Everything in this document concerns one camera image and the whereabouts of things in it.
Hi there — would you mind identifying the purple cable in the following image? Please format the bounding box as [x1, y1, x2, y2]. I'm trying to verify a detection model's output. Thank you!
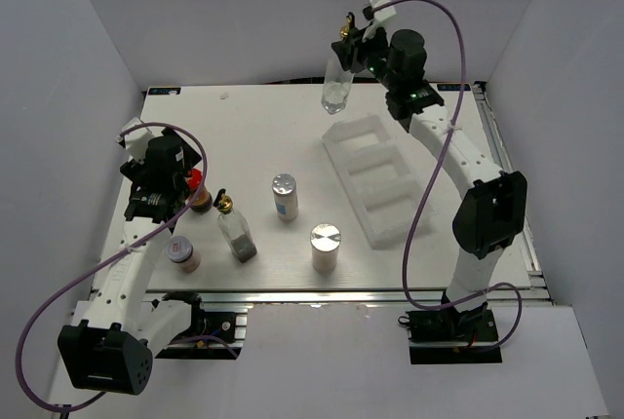
[15, 121, 211, 412]
[389, 0, 525, 353]

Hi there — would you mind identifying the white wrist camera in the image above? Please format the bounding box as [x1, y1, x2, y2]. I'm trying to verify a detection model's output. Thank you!
[363, 0, 396, 41]
[116, 118, 155, 162]

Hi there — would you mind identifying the glass cruet dark powder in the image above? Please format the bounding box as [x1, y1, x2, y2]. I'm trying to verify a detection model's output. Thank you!
[214, 188, 257, 263]

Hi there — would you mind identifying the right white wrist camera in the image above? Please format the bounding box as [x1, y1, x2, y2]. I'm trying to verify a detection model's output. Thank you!
[363, 0, 396, 41]

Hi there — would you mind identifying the white plastic organizer tray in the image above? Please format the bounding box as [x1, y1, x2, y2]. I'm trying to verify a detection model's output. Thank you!
[322, 115, 423, 249]

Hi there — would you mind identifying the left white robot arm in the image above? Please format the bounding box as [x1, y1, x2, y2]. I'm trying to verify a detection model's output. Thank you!
[58, 123, 206, 396]

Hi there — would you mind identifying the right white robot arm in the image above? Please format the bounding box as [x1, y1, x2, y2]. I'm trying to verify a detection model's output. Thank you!
[331, 27, 527, 340]

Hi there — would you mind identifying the clear glass cruet bottle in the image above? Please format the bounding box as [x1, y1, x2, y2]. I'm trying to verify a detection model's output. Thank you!
[321, 12, 355, 115]

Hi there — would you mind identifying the small jar labelled lid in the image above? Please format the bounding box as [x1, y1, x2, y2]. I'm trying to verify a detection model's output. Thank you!
[166, 236, 201, 273]

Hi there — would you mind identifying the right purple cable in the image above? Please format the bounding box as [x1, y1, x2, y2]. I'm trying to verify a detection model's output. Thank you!
[389, 0, 525, 353]

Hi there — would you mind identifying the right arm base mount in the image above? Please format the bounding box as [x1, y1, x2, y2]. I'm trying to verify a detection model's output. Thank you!
[398, 303, 502, 365]

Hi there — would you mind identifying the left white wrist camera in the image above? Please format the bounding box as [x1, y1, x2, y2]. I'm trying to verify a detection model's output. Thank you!
[116, 118, 155, 162]

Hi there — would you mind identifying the red lid sauce jar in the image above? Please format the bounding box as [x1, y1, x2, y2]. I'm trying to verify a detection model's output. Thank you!
[186, 169, 213, 213]

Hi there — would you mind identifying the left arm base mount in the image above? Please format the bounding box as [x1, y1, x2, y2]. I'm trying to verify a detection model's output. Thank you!
[152, 292, 244, 361]

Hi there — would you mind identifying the silver lid white canister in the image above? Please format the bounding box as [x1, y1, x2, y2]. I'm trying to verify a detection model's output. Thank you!
[310, 223, 342, 272]

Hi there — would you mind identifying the silver shaker blue label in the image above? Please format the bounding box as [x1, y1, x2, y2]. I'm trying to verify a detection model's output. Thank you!
[271, 172, 298, 221]

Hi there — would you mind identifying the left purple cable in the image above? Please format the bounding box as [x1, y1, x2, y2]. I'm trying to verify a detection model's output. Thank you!
[15, 121, 211, 412]

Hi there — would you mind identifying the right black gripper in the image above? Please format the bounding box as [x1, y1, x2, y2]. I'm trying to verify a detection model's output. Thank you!
[330, 21, 398, 93]

